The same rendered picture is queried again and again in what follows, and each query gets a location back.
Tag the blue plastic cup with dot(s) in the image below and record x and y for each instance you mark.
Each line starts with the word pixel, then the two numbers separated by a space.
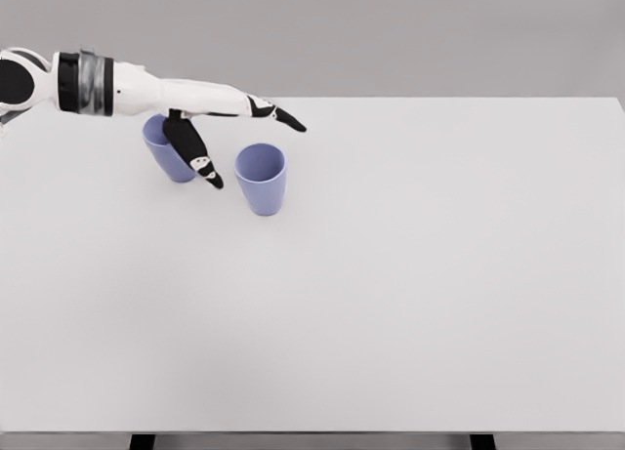
pixel 261 181
pixel 162 152

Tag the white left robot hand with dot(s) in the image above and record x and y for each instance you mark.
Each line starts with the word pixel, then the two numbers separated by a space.
pixel 210 98

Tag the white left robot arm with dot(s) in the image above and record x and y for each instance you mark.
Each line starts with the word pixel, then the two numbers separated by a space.
pixel 78 84

